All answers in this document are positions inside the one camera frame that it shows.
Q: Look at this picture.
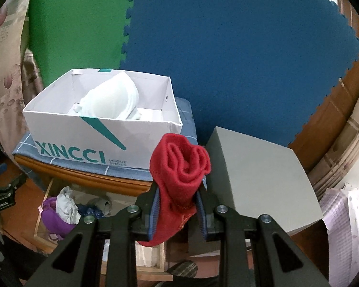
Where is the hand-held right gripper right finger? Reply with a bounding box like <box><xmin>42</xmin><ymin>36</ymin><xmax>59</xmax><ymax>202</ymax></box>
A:
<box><xmin>196</xmin><ymin>185</ymin><xmax>331</xmax><ymax>287</ymax></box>

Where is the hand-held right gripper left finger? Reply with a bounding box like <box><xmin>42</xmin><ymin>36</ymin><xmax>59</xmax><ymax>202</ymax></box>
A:
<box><xmin>24</xmin><ymin>182</ymin><xmax>168</xmax><ymax>287</ymax></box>

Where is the wooden drawer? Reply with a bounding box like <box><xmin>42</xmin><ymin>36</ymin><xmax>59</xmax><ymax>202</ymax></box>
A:
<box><xmin>33</xmin><ymin>178</ymin><xmax>168</xmax><ymax>274</ymax></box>

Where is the red sock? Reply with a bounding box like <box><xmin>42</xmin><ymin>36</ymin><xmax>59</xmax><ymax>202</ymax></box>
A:
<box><xmin>137</xmin><ymin>133</ymin><xmax>212</xmax><ymax>248</ymax></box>

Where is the purple underwear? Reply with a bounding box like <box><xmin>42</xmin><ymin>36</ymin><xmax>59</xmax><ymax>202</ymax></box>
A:
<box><xmin>41</xmin><ymin>197</ymin><xmax>77</xmax><ymax>236</ymax></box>

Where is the dark blue underwear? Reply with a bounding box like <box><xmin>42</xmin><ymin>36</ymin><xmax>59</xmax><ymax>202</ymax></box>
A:
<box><xmin>76</xmin><ymin>204</ymin><xmax>104</xmax><ymax>219</ymax></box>

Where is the white sock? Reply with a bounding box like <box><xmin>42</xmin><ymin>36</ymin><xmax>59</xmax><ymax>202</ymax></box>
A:
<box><xmin>56</xmin><ymin>186</ymin><xmax>82</xmax><ymax>224</ymax></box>

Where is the white shoe box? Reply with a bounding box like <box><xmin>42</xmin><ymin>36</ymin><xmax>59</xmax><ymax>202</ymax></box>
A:
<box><xmin>22</xmin><ymin>69</ymin><xmax>184</xmax><ymax>169</ymax></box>

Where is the plaid slipper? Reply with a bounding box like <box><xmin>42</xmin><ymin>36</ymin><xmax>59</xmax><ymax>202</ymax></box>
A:
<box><xmin>154</xmin><ymin>260</ymin><xmax>199</xmax><ymax>287</ymax></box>

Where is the grey box lid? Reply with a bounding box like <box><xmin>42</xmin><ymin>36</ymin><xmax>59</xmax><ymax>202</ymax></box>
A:
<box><xmin>188</xmin><ymin>126</ymin><xmax>324</xmax><ymax>258</ymax></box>

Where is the blue checked cloth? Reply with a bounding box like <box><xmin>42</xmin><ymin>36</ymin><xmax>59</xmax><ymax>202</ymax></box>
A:
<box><xmin>12</xmin><ymin>97</ymin><xmax>198</xmax><ymax>183</ymax></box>

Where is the white bra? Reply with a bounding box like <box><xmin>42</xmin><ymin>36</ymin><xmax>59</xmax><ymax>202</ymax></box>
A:
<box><xmin>68</xmin><ymin>71</ymin><xmax>142</xmax><ymax>121</ymax></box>

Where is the floral curtain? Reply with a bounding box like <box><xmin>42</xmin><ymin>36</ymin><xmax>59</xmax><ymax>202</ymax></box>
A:
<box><xmin>0</xmin><ymin>0</ymin><xmax>45</xmax><ymax>138</ymax></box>

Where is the pink checked bedsheet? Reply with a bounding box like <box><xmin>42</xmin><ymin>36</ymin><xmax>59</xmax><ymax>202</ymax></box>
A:
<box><xmin>320</xmin><ymin>182</ymin><xmax>359</xmax><ymax>287</ymax></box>

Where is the blue foam mat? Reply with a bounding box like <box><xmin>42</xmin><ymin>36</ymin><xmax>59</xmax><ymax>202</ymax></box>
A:
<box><xmin>120</xmin><ymin>0</ymin><xmax>359</xmax><ymax>148</ymax></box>

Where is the wooden headboard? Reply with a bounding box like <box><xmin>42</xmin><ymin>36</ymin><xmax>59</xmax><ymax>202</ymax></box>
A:
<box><xmin>289</xmin><ymin>0</ymin><xmax>359</xmax><ymax>174</ymax></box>

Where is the green foam mat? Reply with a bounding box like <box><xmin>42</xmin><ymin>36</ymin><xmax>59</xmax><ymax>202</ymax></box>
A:
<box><xmin>28</xmin><ymin>0</ymin><xmax>138</xmax><ymax>88</ymax></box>

